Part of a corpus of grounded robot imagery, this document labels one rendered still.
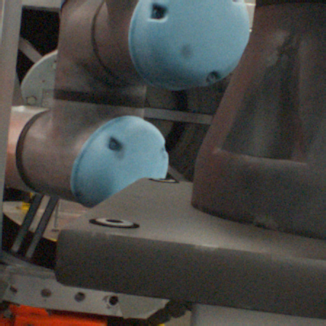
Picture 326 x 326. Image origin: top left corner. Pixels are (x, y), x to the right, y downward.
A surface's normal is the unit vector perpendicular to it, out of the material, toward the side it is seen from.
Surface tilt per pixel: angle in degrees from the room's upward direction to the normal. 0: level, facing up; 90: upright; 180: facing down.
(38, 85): 90
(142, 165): 90
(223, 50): 89
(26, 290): 90
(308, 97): 72
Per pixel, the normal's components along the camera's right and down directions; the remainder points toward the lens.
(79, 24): -0.89, -0.17
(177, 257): -0.08, 0.05
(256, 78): -0.81, -0.37
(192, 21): 0.40, 0.11
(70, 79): -0.51, 0.01
